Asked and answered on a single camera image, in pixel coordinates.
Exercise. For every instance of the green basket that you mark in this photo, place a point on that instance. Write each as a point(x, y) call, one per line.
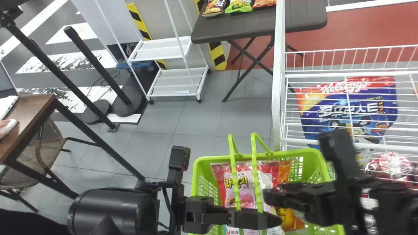
point(204, 182)

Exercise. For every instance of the green snack packet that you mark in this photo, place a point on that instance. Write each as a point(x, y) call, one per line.
point(238, 6)

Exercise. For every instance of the tan mesh chair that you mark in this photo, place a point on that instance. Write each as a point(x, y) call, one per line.
point(49, 143)

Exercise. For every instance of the white computer mouse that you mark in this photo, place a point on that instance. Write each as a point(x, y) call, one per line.
point(9, 126)

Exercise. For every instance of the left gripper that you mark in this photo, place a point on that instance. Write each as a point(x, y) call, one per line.
point(199, 217)

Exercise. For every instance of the person's hand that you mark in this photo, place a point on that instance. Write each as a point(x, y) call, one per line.
point(3, 123)

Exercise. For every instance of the brown side table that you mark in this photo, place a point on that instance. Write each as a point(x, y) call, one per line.
point(26, 124)

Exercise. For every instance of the orange snack packet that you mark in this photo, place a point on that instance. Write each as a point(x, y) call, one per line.
point(263, 3)
point(289, 218)

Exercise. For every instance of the blue dolly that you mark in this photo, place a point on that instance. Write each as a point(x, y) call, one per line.
point(134, 65)

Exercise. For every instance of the blue cereal bag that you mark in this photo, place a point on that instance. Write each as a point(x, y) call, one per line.
point(329, 111)

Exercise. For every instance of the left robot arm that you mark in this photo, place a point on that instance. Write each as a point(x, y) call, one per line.
point(111, 212)

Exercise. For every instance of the dark side table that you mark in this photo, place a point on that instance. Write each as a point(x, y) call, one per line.
point(254, 23)

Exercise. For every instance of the yellow black striped post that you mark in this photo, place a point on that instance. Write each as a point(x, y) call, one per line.
point(218, 55)
point(140, 23)

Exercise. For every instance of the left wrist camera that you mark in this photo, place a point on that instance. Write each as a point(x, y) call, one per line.
point(179, 160)

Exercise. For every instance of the yellow snack packet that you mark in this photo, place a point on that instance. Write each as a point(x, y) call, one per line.
point(214, 8)

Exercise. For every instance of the white laptop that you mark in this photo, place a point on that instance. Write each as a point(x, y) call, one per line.
point(6, 104)

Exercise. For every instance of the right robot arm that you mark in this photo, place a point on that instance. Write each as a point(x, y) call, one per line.
point(388, 209)

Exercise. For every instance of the red and white snack packet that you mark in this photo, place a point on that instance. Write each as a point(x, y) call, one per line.
point(393, 164)

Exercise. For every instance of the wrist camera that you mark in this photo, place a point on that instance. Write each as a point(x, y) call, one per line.
point(339, 153)
point(179, 160)

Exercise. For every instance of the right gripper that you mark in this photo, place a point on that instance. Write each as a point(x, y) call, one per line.
point(326, 204)

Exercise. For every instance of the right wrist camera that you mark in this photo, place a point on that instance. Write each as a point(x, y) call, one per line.
point(339, 153)

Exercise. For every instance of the white shelf trolley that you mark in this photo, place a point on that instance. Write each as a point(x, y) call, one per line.
point(169, 52)

